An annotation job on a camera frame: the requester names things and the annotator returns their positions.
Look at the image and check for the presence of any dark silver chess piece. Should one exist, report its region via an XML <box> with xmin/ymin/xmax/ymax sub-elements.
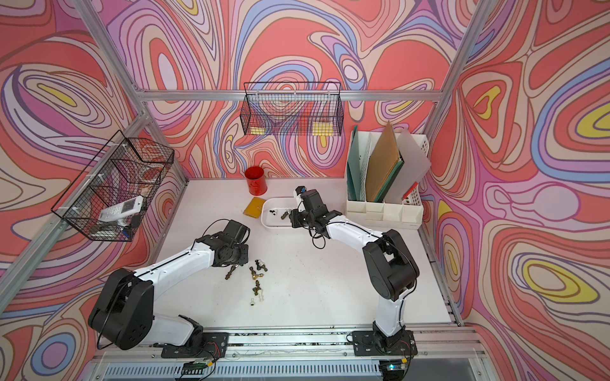
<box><xmin>225</xmin><ymin>264</ymin><xmax>238</xmax><ymax>280</ymax></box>

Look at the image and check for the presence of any gold chess piece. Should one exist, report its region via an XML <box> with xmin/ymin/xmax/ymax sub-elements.
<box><xmin>249</xmin><ymin>267</ymin><xmax>265</xmax><ymax>280</ymax></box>

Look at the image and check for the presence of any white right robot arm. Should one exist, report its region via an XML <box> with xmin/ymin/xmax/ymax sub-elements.
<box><xmin>289</xmin><ymin>186</ymin><xmax>420</xmax><ymax>353</ymax></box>

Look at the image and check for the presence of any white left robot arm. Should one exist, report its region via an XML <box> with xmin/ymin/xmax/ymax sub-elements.
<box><xmin>87</xmin><ymin>219</ymin><xmax>250</xmax><ymax>355</ymax></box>

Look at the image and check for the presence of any white storage box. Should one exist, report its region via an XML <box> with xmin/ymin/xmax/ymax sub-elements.
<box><xmin>260</xmin><ymin>197</ymin><xmax>297</xmax><ymax>230</ymax></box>

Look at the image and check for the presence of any yellow sponge pad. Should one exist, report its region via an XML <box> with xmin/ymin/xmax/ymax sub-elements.
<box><xmin>243</xmin><ymin>197</ymin><xmax>265</xmax><ymax>218</ymax></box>

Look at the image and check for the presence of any red metal cup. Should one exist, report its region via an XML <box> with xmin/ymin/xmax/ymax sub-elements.
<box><xmin>244</xmin><ymin>166</ymin><xmax>268</xmax><ymax>196</ymax></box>

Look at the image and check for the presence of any green folder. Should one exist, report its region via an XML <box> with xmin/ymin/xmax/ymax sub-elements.
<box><xmin>374</xmin><ymin>157</ymin><xmax>404</xmax><ymax>203</ymax></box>

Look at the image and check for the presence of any white file organizer rack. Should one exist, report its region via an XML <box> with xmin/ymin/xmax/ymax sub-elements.
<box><xmin>345</xmin><ymin>128</ymin><xmax>424</xmax><ymax>230</ymax></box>

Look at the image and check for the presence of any brown cardboard folder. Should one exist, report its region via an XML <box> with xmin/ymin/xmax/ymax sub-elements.
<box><xmin>365</xmin><ymin>122</ymin><xmax>403</xmax><ymax>203</ymax></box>

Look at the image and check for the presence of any white remote control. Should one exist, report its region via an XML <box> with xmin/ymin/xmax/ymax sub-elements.
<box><xmin>98</xmin><ymin>195</ymin><xmax>144</xmax><ymax>222</ymax></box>

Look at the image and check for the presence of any grey plastic sheet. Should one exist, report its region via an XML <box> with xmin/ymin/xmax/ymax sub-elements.
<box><xmin>384</xmin><ymin>130</ymin><xmax>431</xmax><ymax>206</ymax></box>

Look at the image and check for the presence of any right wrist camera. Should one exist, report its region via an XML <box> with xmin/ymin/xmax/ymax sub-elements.
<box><xmin>295</xmin><ymin>186</ymin><xmax>307</xmax><ymax>196</ymax></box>

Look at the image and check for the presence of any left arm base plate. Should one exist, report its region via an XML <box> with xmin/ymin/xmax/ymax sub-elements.
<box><xmin>161</xmin><ymin>332</ymin><xmax>229</xmax><ymax>360</ymax></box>

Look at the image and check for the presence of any black wire basket back wall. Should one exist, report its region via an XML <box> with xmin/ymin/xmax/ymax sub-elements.
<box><xmin>240</xmin><ymin>80</ymin><xmax>344</xmax><ymax>137</ymax></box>

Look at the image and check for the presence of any black wire basket wall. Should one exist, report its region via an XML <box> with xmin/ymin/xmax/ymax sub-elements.
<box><xmin>240</xmin><ymin>80</ymin><xmax>344</xmax><ymax>137</ymax></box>
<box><xmin>51</xmin><ymin>131</ymin><xmax>175</xmax><ymax>242</ymax></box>

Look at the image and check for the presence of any black wire basket left wall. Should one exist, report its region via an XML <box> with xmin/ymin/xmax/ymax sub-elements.
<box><xmin>51</xmin><ymin>131</ymin><xmax>175</xmax><ymax>242</ymax></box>

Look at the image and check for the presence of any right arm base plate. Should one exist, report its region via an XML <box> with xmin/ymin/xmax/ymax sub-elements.
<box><xmin>350</xmin><ymin>330</ymin><xmax>418</xmax><ymax>358</ymax></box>

